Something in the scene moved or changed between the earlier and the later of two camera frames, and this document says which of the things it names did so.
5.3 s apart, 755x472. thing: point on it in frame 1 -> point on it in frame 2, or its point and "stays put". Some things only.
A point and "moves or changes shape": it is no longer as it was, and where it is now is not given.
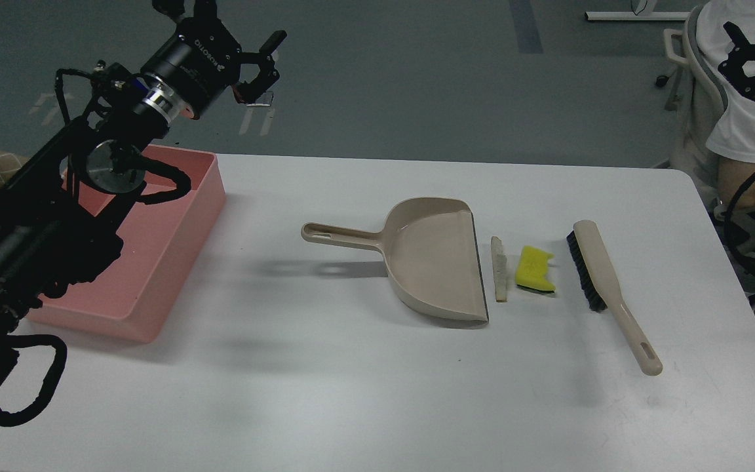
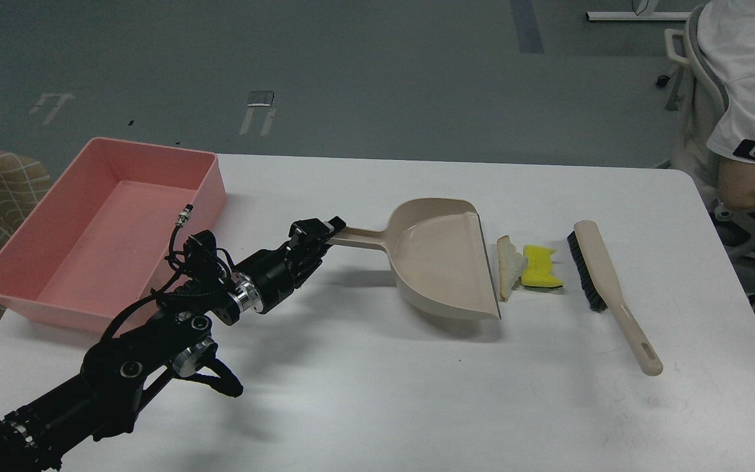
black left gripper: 201,59 -> 273,275
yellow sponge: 532,269 moves or changes shape
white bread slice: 500,269 moves or changes shape
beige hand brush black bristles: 601,286 stays put
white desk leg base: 636,16 stays put
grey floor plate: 265,100 stays put
